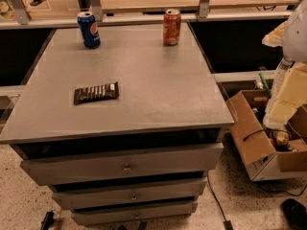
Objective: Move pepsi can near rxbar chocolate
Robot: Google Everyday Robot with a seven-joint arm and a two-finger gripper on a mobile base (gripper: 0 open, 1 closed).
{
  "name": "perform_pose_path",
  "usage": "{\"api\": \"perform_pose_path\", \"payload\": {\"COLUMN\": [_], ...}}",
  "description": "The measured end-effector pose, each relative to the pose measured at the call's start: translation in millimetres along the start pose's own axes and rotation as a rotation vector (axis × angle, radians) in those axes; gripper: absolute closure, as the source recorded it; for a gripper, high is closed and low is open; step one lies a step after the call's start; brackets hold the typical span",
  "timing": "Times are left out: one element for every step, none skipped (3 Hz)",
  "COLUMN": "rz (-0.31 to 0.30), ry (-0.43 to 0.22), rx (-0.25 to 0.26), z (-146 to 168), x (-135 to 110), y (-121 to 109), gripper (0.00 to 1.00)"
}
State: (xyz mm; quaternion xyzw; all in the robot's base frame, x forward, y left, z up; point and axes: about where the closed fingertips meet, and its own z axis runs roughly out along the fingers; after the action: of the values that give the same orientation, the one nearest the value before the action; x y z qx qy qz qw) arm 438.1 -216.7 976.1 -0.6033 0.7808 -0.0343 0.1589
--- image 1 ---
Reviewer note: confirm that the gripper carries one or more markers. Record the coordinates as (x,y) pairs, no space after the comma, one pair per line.
(296,35)

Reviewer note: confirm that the blue pepsi can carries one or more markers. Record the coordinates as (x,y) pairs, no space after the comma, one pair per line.
(89,29)

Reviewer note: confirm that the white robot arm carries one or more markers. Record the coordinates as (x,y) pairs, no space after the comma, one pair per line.
(294,46)

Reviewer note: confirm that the orange soda can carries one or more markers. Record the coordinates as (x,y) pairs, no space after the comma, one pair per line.
(171,27)

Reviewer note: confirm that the dark rxbar chocolate bar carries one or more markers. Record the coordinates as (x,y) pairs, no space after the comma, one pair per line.
(90,94)

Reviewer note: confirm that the green stick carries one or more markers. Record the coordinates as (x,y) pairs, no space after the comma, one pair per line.
(265,85)

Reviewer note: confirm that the cardboard box with clutter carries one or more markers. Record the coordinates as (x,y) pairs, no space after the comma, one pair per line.
(258,150)

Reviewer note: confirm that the black object on floor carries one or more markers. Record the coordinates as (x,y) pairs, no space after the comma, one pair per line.
(295,213)

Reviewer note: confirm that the grey drawer cabinet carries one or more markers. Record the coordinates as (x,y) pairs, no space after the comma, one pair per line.
(144,155)

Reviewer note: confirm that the small black shelf object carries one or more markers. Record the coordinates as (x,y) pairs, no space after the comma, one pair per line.
(36,2)

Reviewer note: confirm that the black clamp on floor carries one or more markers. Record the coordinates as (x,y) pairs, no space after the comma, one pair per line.
(48,221)

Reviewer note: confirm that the metal railing frame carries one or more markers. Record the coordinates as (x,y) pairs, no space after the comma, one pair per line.
(19,14)

